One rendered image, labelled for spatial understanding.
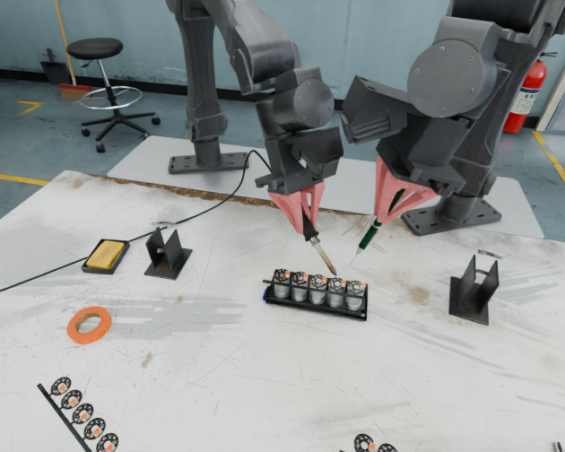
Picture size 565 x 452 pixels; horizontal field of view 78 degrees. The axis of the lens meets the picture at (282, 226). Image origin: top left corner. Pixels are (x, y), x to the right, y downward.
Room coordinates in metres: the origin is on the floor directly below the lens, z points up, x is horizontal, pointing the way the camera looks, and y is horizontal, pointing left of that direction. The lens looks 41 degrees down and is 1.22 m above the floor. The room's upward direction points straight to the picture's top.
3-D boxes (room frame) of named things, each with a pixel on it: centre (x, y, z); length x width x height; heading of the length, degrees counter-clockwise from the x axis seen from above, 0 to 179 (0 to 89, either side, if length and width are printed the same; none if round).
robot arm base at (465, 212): (0.56, -0.35, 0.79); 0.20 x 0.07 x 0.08; 105
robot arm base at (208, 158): (0.77, 0.19, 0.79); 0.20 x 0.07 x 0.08; 97
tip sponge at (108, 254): (0.44, 0.32, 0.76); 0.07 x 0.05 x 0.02; 174
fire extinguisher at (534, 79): (2.50, -1.74, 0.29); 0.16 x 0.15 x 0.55; 77
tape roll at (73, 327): (0.30, 0.29, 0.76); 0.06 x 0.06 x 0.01
